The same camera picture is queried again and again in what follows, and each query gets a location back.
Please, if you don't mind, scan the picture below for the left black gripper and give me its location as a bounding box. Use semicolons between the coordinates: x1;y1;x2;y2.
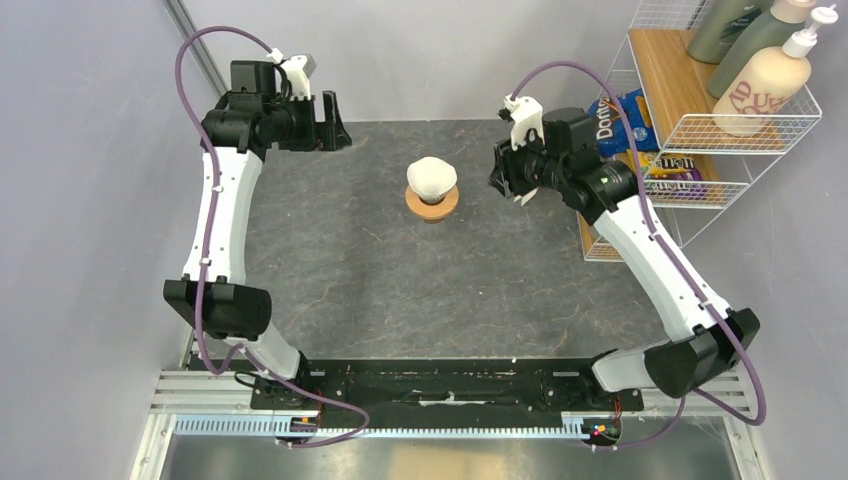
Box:
265;91;352;152

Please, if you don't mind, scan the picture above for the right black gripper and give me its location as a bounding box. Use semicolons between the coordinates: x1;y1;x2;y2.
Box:
485;126;568;199

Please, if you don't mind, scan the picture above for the single white coffee filter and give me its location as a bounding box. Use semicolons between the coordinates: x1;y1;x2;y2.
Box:
406;156;458;204

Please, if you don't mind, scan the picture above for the round wooden dripper stand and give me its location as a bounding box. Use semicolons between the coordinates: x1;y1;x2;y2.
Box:
405;186;460;224

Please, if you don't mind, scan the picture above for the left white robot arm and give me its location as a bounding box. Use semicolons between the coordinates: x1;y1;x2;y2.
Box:
163;54;352;409

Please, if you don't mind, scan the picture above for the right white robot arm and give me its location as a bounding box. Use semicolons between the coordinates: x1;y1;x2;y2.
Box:
489;107;761;409

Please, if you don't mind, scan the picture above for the blue Doritos chip bag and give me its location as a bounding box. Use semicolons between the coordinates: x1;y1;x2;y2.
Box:
588;89;660;158

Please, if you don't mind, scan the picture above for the yellow M&M's candy bag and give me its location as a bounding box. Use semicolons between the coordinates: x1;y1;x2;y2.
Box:
639;152;707;201

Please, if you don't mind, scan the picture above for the dark green bottle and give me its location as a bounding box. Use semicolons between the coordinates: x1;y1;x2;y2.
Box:
687;0;771;65

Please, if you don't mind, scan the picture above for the cream pump lotion bottle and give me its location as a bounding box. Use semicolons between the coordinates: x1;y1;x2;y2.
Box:
712;4;838;138

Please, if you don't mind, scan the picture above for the green bottle beige cap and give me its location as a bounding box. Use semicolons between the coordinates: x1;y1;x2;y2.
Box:
707;0;817;99

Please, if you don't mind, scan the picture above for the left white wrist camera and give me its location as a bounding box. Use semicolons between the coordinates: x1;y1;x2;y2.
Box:
266;48;317;100

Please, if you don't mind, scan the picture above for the white wire shelf rack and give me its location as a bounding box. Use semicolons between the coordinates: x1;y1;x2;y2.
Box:
606;1;822;247

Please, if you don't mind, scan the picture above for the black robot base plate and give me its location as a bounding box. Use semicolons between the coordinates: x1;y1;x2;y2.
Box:
250;358;644;430

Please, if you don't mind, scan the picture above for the aluminium frame rail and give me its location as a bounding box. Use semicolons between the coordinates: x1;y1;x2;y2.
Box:
131;359;769;479

